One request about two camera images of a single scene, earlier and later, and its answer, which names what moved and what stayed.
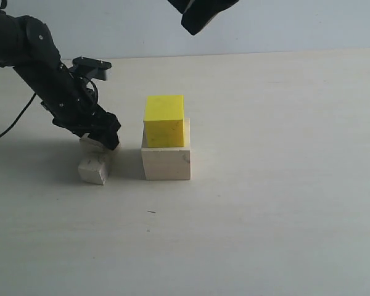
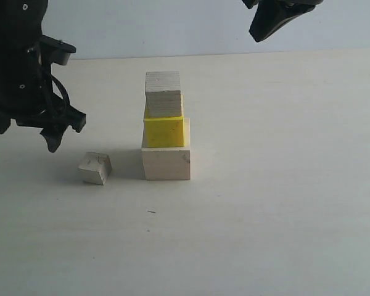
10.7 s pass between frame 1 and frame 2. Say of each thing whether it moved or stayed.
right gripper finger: moved
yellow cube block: stayed
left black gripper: moved
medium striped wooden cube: moved
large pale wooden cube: stayed
